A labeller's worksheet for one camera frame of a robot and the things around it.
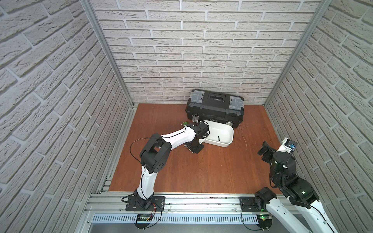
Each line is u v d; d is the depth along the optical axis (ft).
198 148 2.66
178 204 2.49
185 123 3.41
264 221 2.32
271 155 1.66
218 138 3.25
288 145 1.80
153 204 2.38
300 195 1.47
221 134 3.30
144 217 2.38
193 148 2.67
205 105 3.12
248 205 2.42
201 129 2.46
